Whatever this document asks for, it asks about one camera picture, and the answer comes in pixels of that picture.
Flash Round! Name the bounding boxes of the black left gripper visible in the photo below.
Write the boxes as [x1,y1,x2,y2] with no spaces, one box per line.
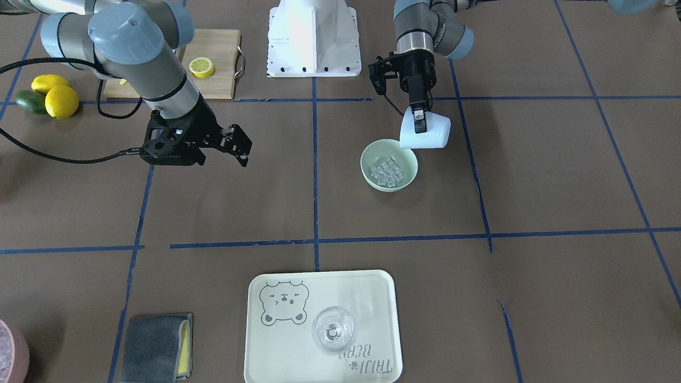
[368,49,436,134]

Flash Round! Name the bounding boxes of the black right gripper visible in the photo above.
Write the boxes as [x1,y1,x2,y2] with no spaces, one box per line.
[139,100,253,168]

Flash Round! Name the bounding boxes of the light blue plastic cup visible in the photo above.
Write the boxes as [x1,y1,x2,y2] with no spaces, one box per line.
[399,107,452,149]

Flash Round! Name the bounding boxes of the mint green bowl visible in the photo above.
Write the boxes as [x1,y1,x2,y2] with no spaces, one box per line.
[360,139,419,193]

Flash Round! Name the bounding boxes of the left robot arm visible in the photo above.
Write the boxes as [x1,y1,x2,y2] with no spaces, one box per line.
[368,1,478,136]

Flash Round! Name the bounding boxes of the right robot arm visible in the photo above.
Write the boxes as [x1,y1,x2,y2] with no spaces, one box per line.
[2,1,252,166]

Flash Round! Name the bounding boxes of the ice cubes in green bowl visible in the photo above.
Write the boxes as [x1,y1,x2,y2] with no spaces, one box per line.
[370,156,405,188]

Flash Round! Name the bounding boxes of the pink bowl of ice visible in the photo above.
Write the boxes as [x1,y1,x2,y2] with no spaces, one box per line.
[1,320,30,382]

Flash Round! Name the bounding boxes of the brown paper table mat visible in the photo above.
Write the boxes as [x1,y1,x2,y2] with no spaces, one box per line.
[1,1,680,382]

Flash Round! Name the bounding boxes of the lemon half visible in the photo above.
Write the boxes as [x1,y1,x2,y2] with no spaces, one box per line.
[189,57,215,78]

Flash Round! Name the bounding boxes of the wooden cutting board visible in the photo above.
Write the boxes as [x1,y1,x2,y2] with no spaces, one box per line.
[102,29,242,100]

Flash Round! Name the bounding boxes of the yellow lemon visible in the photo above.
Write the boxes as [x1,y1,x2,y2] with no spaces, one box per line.
[31,73,70,95]
[45,85,80,119]

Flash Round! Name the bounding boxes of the green lime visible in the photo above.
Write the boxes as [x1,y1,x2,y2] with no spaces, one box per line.
[15,90,48,115]

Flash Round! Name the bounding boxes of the clear wine glass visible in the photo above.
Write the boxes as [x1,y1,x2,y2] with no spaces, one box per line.
[313,306,356,353]

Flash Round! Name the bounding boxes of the cream bear serving tray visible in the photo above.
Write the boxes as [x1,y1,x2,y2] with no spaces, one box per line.
[244,270,403,382]

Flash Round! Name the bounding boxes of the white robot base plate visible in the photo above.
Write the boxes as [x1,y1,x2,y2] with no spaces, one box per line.
[266,1,362,78]

